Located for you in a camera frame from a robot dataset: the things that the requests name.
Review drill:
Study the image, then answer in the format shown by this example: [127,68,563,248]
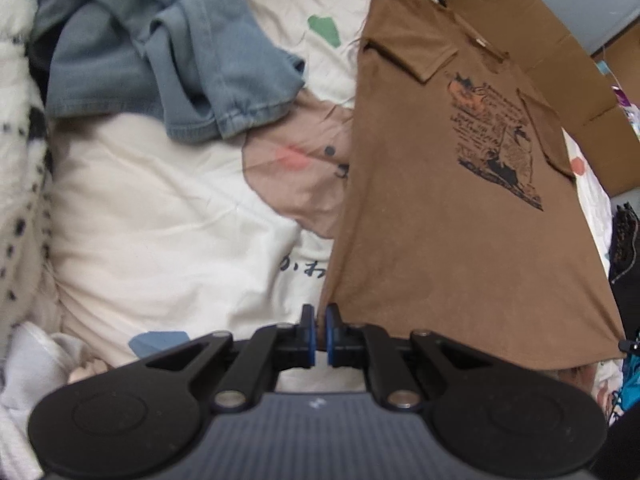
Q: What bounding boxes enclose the teal cloth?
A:
[619,350,640,411]

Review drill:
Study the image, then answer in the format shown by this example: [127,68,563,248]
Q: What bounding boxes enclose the brown cardboard sheet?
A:
[435,0,640,198]

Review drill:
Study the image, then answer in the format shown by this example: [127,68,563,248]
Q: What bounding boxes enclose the brown printed t-shirt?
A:
[317,0,628,373]

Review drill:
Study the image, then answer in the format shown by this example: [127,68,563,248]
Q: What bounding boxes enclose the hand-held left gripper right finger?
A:
[325,302,501,411]

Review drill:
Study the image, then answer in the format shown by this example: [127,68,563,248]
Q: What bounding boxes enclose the colourful plastic wrapper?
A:
[595,57,640,141]

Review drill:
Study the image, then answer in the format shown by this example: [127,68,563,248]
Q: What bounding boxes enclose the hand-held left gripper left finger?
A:
[142,304,317,411]

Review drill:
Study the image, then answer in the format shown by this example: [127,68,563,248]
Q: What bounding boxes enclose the white fluffy spotted blanket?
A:
[0,0,56,351]

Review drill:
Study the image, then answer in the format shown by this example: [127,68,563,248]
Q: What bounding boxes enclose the leopard print dark cloth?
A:
[607,202,640,286]

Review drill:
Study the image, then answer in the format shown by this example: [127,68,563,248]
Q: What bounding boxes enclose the white terry cloth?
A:
[0,320,108,480]

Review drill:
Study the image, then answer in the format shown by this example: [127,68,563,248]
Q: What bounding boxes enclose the dark grey garment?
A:
[30,0,226,121]

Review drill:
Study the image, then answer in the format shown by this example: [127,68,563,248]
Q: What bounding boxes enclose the white blanket with coloured shapes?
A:
[30,0,626,411]

